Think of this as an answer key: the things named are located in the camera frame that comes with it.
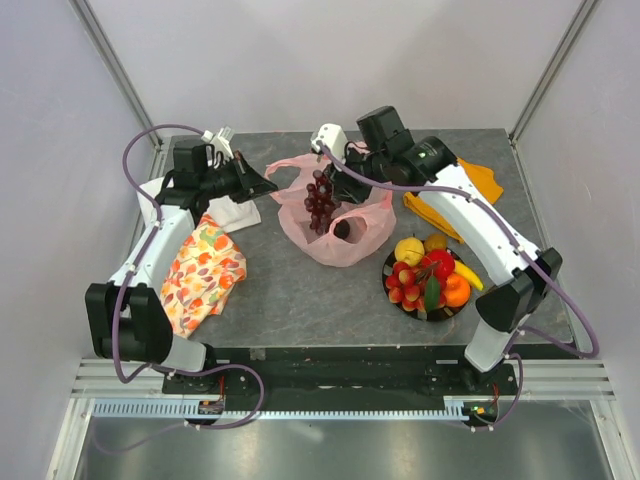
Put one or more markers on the pink plastic bag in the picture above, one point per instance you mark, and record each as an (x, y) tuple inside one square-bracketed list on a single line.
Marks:
[(371, 222)]

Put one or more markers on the fake orange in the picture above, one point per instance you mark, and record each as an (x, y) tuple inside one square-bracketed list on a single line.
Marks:
[(457, 291)]

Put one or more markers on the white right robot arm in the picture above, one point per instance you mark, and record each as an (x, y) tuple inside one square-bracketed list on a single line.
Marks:
[(520, 271)]

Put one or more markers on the floral patterned cloth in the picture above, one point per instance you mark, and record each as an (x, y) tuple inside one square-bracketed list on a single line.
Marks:
[(201, 277)]

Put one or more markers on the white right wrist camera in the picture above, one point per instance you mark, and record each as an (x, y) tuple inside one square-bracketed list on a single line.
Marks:
[(333, 137)]

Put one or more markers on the white cloth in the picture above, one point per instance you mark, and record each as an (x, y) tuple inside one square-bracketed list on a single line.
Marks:
[(227, 214)]

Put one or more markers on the red fake fruit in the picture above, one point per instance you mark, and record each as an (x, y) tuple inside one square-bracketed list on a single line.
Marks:
[(441, 262)]

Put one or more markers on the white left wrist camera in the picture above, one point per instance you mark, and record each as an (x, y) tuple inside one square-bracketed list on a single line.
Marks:
[(221, 152)]

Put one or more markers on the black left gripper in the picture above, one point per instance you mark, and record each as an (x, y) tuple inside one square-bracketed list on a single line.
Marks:
[(250, 183)]

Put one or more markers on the yellow fake banana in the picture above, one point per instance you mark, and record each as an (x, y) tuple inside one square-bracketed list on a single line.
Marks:
[(469, 275)]

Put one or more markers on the dark fake plum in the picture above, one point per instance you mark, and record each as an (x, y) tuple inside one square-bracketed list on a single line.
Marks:
[(342, 229)]

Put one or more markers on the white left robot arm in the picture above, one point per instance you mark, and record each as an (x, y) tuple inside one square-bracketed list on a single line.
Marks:
[(126, 318)]

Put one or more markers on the brown fake kiwi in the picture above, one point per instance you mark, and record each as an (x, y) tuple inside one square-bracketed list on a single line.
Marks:
[(436, 241)]

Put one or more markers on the fake purple grapes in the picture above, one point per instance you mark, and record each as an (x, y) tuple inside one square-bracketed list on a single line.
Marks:
[(319, 202)]

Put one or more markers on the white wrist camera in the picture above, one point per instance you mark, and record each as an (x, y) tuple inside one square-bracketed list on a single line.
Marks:
[(333, 137), (221, 152)]

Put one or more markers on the dark rimmed ceramic plate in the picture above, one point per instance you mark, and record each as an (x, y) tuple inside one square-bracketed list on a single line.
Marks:
[(438, 315)]

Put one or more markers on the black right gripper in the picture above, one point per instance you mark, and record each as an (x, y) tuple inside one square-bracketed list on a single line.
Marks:
[(344, 189)]

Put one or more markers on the grey cable duct rail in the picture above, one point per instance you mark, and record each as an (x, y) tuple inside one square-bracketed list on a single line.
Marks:
[(451, 410)]

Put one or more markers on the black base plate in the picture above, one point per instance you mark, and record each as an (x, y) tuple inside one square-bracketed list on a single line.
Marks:
[(432, 370)]

